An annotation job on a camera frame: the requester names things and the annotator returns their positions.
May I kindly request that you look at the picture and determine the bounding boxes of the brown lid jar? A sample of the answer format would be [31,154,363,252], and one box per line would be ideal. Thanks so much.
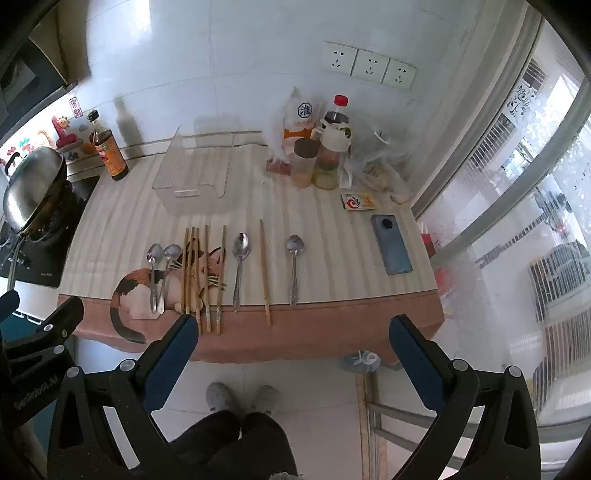
[293,137,321,189]

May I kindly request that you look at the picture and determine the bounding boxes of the white lid oil bottle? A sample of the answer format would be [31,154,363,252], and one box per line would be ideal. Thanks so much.
[311,126,352,190]

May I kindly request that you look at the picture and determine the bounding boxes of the grey window frame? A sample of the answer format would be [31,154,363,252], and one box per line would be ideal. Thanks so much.
[411,0,591,425]

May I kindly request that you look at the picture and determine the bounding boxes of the steel wok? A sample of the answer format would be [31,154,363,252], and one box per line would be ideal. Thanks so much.
[2,147,70,292]

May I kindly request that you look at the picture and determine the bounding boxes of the striped cat print tablecloth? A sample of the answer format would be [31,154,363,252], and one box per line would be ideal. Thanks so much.
[58,152,446,365]

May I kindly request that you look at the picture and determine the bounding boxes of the red cap dark bottle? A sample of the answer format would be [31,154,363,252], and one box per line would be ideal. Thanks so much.
[322,95,352,139]

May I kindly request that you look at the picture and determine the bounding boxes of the metal spoon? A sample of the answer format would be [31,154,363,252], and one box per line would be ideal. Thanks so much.
[285,234,304,308]
[146,243,164,315]
[232,232,251,312]
[154,244,183,315]

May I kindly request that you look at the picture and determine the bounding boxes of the dark range hood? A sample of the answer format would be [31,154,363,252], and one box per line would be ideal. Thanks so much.
[0,28,79,139]

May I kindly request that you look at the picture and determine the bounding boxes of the white dish rack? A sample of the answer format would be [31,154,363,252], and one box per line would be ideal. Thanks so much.
[152,124,238,215]

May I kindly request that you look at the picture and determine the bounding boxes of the blue white shoe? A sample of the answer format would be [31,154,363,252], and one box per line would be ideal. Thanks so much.
[339,350,384,374]

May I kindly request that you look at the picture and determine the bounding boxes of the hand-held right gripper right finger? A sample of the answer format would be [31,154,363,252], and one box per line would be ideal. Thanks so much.
[389,314,542,480]

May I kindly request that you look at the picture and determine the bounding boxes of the metal table frame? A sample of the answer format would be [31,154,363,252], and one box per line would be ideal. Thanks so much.
[355,369,462,480]

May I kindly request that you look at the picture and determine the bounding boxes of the clear plastic bag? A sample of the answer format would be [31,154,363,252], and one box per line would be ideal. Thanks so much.
[344,127,411,204]

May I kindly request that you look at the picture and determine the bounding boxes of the white orange seasoning packet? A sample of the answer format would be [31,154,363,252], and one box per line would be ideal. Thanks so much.
[272,87,324,153]

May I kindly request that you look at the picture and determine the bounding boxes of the person's legs in dark trousers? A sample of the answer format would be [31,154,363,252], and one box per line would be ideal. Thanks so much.
[152,410,298,480]

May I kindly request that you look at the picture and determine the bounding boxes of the white wall socket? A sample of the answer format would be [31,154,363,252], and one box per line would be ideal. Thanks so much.
[351,48,391,84]
[322,41,358,73]
[381,58,417,90]

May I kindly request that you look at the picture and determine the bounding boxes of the grey slipper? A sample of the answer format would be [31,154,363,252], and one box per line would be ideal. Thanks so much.
[250,385,281,414]
[205,382,237,413]

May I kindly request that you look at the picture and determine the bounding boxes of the black gas stove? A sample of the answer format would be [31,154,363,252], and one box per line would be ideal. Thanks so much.
[0,175,101,289]

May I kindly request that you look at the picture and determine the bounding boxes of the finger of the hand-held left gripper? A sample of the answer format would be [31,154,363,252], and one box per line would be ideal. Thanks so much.
[2,296,86,371]
[0,290,22,324]

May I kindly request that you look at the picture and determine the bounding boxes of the orange snack canister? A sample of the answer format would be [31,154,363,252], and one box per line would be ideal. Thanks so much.
[88,110,130,182]

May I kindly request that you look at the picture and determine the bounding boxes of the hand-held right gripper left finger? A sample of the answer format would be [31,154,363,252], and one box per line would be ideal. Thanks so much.
[46,314,200,480]

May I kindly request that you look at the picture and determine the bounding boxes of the small colourful box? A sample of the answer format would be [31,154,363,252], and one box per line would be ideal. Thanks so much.
[341,191,376,210]

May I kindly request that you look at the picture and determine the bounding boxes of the blue smartphone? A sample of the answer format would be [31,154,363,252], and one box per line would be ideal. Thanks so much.
[372,213,414,276]

